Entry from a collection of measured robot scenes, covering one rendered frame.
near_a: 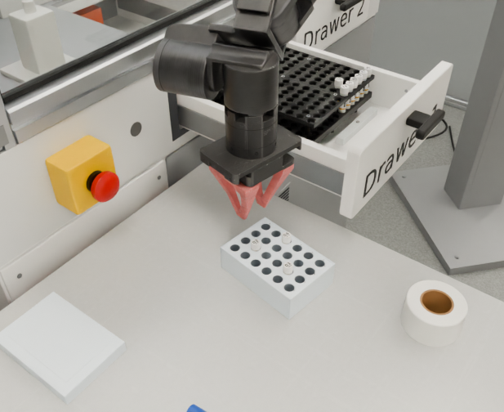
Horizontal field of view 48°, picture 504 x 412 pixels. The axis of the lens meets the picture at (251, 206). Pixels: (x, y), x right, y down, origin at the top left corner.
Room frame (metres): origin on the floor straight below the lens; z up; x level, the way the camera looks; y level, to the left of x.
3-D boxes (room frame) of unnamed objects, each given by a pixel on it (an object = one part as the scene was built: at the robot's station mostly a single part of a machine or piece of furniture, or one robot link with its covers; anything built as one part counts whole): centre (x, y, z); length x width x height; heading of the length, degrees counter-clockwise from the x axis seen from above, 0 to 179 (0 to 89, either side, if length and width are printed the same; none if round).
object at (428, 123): (0.66, -0.23, 0.91); 0.07 x 0.04 x 0.01; 143
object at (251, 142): (0.53, 0.00, 0.98); 0.10 x 0.07 x 0.07; 132
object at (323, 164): (0.80, -0.04, 0.86); 0.40 x 0.26 x 0.06; 53
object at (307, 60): (0.79, -0.05, 0.87); 0.22 x 0.18 x 0.06; 53
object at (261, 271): (0.51, -0.03, 0.78); 0.12 x 0.08 x 0.04; 45
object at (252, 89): (0.53, 0.01, 1.04); 0.07 x 0.06 x 0.07; 70
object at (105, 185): (0.56, 0.19, 0.88); 0.04 x 0.03 x 0.04; 143
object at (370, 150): (0.67, -0.21, 0.87); 0.29 x 0.02 x 0.11; 143
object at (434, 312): (0.43, -0.22, 0.78); 0.07 x 0.07 x 0.04
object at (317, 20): (1.10, -0.16, 0.87); 0.29 x 0.02 x 0.11; 143
